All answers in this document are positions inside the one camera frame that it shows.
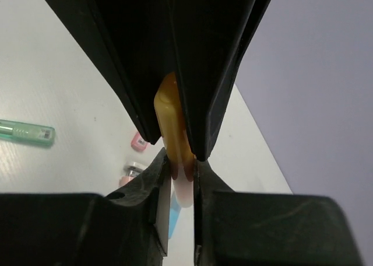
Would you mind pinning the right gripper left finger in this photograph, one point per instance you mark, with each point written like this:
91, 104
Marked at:
129, 226

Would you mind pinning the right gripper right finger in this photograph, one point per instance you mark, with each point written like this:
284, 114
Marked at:
245, 228

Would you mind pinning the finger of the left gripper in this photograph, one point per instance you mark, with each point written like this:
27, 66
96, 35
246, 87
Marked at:
210, 38
129, 42

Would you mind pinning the blue highlighter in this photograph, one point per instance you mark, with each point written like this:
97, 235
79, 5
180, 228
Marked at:
175, 210

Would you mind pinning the pink correction tape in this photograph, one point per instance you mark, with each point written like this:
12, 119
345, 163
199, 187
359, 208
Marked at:
138, 143

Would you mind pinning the orange pink highlighter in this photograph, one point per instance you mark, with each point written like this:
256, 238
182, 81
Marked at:
172, 126

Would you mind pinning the pink stapler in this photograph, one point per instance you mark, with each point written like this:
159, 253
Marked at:
130, 171

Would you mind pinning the green correction tape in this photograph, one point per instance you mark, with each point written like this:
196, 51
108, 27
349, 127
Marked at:
31, 134

